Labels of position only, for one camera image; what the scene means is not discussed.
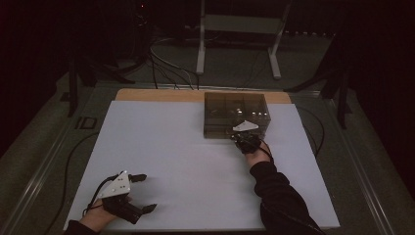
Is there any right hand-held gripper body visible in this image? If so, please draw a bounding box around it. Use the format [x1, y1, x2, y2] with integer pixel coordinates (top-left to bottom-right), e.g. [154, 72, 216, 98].
[229, 119, 262, 156]

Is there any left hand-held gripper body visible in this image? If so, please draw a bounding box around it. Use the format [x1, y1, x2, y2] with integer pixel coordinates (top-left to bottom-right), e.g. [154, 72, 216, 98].
[97, 169, 145, 226]

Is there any smoky clear acrylic drawer box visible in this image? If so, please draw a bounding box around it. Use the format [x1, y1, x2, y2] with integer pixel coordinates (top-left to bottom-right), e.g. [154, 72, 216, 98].
[203, 91, 272, 141]

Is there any person's right hand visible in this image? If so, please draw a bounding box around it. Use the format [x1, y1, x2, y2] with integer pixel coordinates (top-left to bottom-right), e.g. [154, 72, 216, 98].
[244, 149, 274, 169]

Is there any person's left hand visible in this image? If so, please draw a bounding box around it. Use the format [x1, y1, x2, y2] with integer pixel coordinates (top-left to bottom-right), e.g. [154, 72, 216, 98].
[79, 201, 115, 234]

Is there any white table mat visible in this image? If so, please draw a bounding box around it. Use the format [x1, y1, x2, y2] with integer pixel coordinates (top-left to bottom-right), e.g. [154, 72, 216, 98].
[63, 100, 342, 232]

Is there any black tripod stand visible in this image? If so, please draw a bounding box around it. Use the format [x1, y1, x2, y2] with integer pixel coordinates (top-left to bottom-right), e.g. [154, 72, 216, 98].
[283, 30, 354, 130]
[66, 53, 137, 118]

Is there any white metal stand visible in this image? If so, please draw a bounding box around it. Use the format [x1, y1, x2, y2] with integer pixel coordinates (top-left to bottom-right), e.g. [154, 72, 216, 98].
[195, 0, 294, 80]

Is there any left hand-held gripper cable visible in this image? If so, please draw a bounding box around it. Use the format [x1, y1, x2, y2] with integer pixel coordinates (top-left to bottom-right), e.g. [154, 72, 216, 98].
[82, 173, 119, 217]

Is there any hand-held gripper cable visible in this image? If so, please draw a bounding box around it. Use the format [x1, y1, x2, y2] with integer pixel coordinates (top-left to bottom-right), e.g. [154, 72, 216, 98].
[257, 138, 275, 165]
[82, 173, 119, 217]

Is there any right hand-held gripper cable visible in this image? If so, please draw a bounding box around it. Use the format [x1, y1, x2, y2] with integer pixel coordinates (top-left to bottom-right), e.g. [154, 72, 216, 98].
[257, 138, 275, 165]

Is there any black floor cable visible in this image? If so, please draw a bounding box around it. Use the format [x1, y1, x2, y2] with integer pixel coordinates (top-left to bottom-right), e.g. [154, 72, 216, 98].
[43, 131, 100, 235]
[294, 105, 326, 160]

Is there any metal floor rail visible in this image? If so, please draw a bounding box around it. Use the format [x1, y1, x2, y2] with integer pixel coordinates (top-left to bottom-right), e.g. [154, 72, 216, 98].
[324, 97, 397, 235]
[0, 121, 72, 235]

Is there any bundle of floor cables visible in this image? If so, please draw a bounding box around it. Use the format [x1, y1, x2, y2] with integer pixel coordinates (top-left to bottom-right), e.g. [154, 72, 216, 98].
[147, 36, 202, 91]

